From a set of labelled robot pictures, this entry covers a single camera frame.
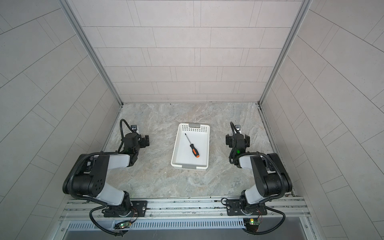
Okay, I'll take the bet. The white perforated plastic bin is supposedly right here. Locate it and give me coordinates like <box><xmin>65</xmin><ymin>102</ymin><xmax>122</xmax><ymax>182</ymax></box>
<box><xmin>171</xmin><ymin>123</ymin><xmax>211</xmax><ymax>171</ymax></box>

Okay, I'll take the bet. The orange black handled screwdriver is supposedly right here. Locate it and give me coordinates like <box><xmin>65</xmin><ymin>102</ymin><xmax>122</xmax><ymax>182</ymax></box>
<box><xmin>185</xmin><ymin>134</ymin><xmax>200</xmax><ymax>158</ymax></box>

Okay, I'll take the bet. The left green circuit board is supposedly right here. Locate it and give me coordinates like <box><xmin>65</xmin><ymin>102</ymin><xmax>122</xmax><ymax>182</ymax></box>
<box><xmin>114</xmin><ymin>221</ymin><xmax>132</xmax><ymax>230</ymax></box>

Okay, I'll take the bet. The right green circuit board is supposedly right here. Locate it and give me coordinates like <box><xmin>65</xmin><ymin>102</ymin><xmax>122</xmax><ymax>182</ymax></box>
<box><xmin>243</xmin><ymin>219</ymin><xmax>260</xmax><ymax>233</ymax></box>

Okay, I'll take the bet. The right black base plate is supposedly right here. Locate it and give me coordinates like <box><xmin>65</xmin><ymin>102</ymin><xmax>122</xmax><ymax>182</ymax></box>
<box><xmin>221</xmin><ymin>198</ymin><xmax>268</xmax><ymax>216</ymax></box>

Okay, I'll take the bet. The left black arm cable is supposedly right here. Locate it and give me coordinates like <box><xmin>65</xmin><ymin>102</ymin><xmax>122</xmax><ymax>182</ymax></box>
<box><xmin>118</xmin><ymin>118</ymin><xmax>136</xmax><ymax>154</ymax></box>

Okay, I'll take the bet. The aluminium mounting rail frame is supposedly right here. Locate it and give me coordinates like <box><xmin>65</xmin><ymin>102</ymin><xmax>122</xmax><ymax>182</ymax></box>
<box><xmin>58</xmin><ymin>196</ymin><xmax>311</xmax><ymax>222</ymax></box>

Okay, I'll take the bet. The green circuit board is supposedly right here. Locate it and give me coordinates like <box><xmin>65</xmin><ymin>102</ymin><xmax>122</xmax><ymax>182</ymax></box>
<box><xmin>114</xmin><ymin>221</ymin><xmax>132</xmax><ymax>230</ymax></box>
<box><xmin>243</xmin><ymin>219</ymin><xmax>260</xmax><ymax>233</ymax></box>

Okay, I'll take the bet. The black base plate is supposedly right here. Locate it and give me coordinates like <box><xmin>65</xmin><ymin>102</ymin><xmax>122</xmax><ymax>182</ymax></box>
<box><xmin>103</xmin><ymin>200</ymin><xmax>148</xmax><ymax>218</ymax></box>
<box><xmin>221</xmin><ymin>198</ymin><xmax>268</xmax><ymax>216</ymax></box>

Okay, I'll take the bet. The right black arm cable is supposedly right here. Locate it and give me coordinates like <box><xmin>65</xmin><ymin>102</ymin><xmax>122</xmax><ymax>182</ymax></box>
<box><xmin>228</xmin><ymin>121</ymin><xmax>287</xmax><ymax>236</ymax></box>

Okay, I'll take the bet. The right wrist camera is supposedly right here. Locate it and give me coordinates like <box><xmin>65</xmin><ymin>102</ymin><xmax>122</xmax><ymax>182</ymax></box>
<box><xmin>235</xmin><ymin>125</ymin><xmax>241</xmax><ymax>133</ymax></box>

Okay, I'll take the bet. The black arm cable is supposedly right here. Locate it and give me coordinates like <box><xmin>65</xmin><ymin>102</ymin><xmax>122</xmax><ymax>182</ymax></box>
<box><xmin>118</xmin><ymin>118</ymin><xmax>136</xmax><ymax>154</ymax></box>
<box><xmin>228</xmin><ymin>121</ymin><xmax>287</xmax><ymax>236</ymax></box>

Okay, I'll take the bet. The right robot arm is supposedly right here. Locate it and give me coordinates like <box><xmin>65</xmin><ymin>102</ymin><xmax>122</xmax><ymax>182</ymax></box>
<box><xmin>226</xmin><ymin>133</ymin><xmax>293</xmax><ymax>215</ymax></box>

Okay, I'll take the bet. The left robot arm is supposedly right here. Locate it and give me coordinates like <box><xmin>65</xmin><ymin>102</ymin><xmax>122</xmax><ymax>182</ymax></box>
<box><xmin>63</xmin><ymin>133</ymin><xmax>150</xmax><ymax>218</ymax></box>

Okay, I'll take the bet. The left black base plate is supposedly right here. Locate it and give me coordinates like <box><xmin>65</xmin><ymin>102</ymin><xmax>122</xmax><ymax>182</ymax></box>
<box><xmin>103</xmin><ymin>200</ymin><xmax>148</xmax><ymax>218</ymax></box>

